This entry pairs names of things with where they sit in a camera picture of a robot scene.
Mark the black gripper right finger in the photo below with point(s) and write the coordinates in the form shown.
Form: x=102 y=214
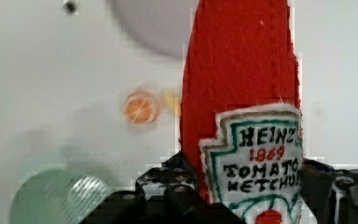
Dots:
x=331 y=194

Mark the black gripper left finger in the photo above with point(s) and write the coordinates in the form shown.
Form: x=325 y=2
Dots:
x=176 y=170

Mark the peeled banana toy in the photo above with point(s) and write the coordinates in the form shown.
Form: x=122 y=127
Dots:
x=172 y=101

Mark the green oval strainer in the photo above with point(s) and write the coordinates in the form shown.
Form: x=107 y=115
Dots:
x=57 y=190

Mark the round lilac plate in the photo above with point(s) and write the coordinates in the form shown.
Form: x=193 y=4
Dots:
x=164 y=26

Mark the red plush ketchup bottle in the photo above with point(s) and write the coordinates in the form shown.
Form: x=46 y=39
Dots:
x=240 y=125

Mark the orange slice toy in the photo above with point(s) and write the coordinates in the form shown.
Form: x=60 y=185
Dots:
x=141 y=108

